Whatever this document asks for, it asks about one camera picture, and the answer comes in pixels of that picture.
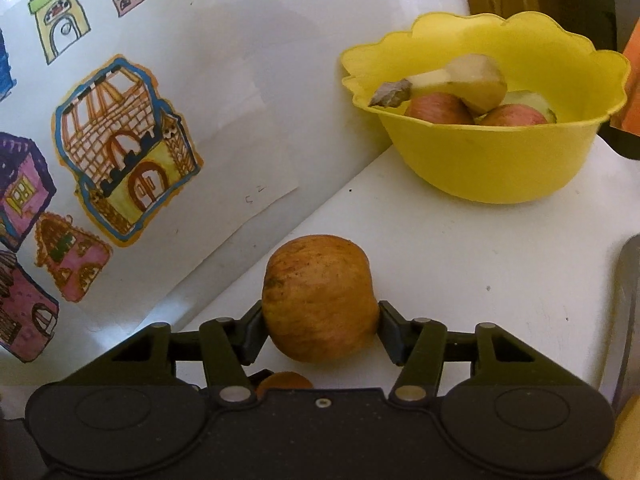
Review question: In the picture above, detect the striped orange-red apple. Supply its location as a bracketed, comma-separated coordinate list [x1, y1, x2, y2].
[261, 234, 381, 364]

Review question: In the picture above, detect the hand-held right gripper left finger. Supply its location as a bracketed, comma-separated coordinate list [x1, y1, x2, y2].
[64, 300, 274, 406]

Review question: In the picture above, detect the yellow plastic bowl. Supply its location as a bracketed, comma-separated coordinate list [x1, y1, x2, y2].
[340, 11, 632, 205]

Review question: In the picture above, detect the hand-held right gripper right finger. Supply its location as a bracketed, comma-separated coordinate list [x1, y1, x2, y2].
[377, 300, 582, 406]

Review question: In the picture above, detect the colourful houses drawing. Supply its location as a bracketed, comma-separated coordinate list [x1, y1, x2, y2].
[0, 0, 304, 367]

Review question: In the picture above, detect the pale green fruit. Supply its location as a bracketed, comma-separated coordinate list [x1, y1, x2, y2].
[504, 90, 557, 124]

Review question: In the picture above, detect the metal tray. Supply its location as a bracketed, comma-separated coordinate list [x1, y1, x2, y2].
[611, 234, 640, 405]

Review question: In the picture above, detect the orange dress painting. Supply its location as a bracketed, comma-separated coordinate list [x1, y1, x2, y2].
[609, 24, 640, 137]

